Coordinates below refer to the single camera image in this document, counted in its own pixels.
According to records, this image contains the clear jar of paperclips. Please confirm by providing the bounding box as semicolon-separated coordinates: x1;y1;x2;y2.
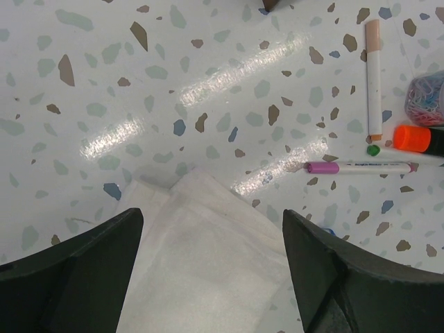
404;70;443;128

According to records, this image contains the white folded towel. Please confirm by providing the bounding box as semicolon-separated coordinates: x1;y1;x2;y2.
117;170;289;332

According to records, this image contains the brown wooden desk organizer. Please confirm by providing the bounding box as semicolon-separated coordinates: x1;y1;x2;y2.
262;0;280;12

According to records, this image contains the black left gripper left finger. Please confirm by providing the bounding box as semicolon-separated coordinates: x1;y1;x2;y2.
1;208;144;332

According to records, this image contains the peach capped white marker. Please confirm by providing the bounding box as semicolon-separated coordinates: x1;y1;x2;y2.
365;19;382;142

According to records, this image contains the orange capped black highlighter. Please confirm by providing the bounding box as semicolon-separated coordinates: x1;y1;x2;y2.
393;125;444;157

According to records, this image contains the blue grey stamp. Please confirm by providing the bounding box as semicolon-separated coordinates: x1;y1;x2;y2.
322;228;336;236

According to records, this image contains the pink capped white marker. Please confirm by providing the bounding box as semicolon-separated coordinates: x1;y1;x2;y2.
305;162;415;175

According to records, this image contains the green capped white marker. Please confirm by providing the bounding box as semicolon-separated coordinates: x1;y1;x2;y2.
366;144;443;167

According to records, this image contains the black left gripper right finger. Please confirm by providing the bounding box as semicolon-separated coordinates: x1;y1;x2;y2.
282;210;443;332

